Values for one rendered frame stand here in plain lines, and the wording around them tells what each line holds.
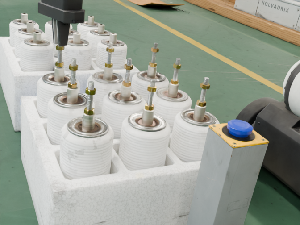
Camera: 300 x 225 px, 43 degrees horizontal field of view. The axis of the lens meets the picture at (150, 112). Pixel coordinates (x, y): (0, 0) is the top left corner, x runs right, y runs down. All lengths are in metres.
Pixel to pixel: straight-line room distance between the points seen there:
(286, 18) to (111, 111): 2.48
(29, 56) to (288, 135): 0.74
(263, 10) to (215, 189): 2.79
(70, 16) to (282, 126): 0.59
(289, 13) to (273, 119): 2.14
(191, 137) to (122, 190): 0.17
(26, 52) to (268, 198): 0.78
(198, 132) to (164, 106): 0.13
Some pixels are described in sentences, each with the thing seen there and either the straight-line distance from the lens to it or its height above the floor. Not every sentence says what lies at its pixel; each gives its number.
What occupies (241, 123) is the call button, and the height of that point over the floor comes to 0.33.
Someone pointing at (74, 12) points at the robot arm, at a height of 0.42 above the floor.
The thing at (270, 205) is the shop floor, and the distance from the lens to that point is 1.04.
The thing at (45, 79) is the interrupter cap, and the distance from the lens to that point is 0.89.
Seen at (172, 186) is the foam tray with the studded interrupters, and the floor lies 0.15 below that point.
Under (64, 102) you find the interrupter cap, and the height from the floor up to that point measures 0.25.
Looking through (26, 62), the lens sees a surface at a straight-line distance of 1.16.
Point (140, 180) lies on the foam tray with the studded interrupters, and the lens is 0.70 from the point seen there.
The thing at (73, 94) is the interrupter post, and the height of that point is 0.27.
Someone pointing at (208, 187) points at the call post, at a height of 0.22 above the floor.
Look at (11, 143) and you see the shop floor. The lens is 1.14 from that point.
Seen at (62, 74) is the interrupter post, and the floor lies 0.27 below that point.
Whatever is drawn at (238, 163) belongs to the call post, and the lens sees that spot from 0.60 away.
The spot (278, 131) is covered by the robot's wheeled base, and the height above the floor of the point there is 0.17.
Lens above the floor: 0.58
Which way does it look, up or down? 25 degrees down
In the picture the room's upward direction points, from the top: 8 degrees clockwise
